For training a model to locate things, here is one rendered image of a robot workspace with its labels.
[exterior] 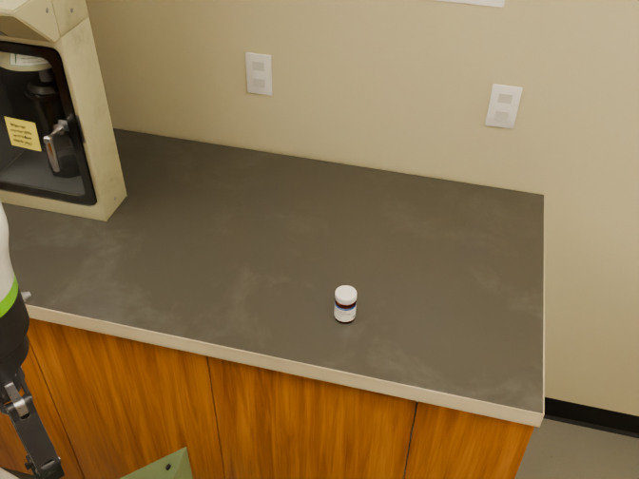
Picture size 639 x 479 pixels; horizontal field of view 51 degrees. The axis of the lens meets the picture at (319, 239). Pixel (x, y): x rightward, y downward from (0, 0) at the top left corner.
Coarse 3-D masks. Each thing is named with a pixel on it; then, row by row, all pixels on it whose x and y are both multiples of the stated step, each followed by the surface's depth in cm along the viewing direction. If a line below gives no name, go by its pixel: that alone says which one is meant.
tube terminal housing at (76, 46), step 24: (72, 0) 136; (72, 24) 137; (72, 48) 139; (72, 72) 140; (96, 72) 149; (72, 96) 143; (96, 96) 151; (96, 120) 152; (96, 144) 154; (96, 168) 156; (120, 168) 167; (0, 192) 168; (96, 192) 159; (120, 192) 169; (96, 216) 165
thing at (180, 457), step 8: (184, 448) 91; (168, 456) 93; (176, 456) 91; (184, 456) 91; (152, 464) 95; (160, 464) 93; (168, 464) 90; (176, 464) 89; (184, 464) 91; (136, 472) 97; (144, 472) 95; (152, 472) 93; (160, 472) 91; (168, 472) 89; (176, 472) 88; (184, 472) 92
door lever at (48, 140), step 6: (54, 126) 148; (60, 126) 147; (54, 132) 146; (60, 132) 148; (48, 138) 144; (48, 144) 145; (54, 144) 146; (48, 150) 146; (54, 150) 146; (48, 156) 147; (54, 156) 147; (54, 162) 148; (54, 168) 149; (60, 168) 150
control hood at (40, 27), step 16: (0, 0) 123; (16, 0) 123; (32, 0) 124; (48, 0) 129; (0, 16) 122; (16, 16) 121; (32, 16) 125; (48, 16) 129; (16, 32) 130; (32, 32) 128; (48, 32) 130
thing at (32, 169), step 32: (0, 64) 141; (32, 64) 139; (0, 96) 146; (32, 96) 144; (64, 96) 142; (0, 128) 153; (64, 128) 148; (0, 160) 159; (32, 160) 156; (64, 160) 154; (32, 192) 163; (64, 192) 160
